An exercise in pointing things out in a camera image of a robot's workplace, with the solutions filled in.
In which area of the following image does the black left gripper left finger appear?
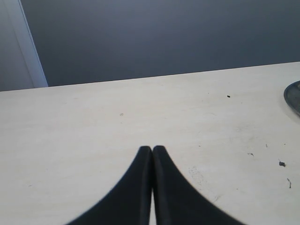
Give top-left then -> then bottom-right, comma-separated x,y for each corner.
69,146 -> 152,225

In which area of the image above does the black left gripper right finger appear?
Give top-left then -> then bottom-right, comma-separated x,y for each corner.
153,145 -> 242,225

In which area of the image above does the round steel plate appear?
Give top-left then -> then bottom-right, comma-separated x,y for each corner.
284,81 -> 300,116

